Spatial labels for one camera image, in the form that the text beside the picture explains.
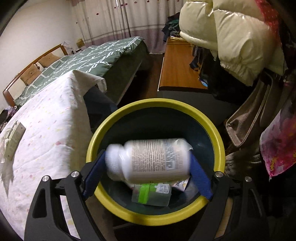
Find silver blue foil pouch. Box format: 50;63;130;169
171;177;190;192

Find green label clear jar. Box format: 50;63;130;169
132;183;171;207

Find white pill bottle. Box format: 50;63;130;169
105;138;193;184

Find small printed carton box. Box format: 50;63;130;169
4;121;26;161

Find yellow rim trash bin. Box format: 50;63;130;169
86;98;225;226

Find white floral tablecloth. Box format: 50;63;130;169
1;70;106;237

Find beige hanging bag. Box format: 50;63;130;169
225;76;283;148

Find pink floral cloth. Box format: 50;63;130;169
259;98;295;178

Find wooden low cabinet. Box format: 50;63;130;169
158;37;208;93

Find wooden bed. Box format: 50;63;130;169
3;36;149;107

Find left brown pillow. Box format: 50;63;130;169
20;65;42;85

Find brown pillow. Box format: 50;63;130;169
20;65;42;85
38;53;60;68

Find green plaid duvet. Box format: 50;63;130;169
15;36;147;107

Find right brown pillow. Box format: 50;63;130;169
38;53;60;68

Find cardboard box by bed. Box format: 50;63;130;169
76;39;85;49

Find cream puffer jacket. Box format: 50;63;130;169
179;0;285;86

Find pile of clothes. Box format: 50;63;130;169
162;12;181;43

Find pink white curtains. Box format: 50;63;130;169
70;0;185;54

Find red quilted jacket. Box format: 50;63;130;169
255;0;282;46

